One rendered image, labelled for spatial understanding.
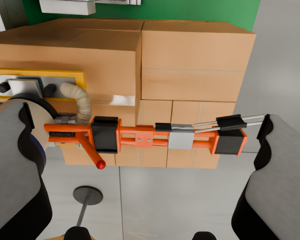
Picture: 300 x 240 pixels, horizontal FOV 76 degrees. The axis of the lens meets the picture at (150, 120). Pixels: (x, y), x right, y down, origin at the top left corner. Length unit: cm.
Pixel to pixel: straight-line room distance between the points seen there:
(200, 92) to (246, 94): 83
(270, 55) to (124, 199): 237
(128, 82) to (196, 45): 52
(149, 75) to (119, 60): 46
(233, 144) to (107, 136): 35
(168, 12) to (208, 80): 66
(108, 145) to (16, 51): 47
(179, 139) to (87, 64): 42
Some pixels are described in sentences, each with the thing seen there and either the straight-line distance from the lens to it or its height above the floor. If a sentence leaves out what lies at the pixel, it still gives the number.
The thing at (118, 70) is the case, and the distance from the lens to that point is 73.
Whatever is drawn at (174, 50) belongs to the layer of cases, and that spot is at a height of 54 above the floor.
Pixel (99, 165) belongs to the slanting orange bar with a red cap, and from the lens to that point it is 48.
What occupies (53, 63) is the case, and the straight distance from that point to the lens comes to 79.
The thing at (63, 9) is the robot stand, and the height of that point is 99.
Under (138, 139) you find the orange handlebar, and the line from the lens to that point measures 55.
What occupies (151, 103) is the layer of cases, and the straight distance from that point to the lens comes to 122.
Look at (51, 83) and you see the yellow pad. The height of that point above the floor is 108.
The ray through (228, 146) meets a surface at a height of 121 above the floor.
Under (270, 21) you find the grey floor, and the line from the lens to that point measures 186.
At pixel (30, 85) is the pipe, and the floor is 110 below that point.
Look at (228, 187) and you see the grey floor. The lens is 282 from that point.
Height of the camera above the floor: 162
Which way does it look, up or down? 57 degrees down
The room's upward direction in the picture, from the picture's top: 179 degrees counter-clockwise
